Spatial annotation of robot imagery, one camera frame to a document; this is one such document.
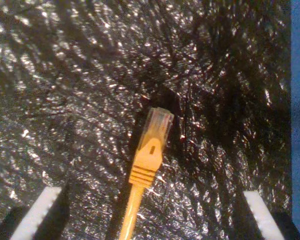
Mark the black bubble mat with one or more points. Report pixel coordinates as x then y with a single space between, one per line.
65 75

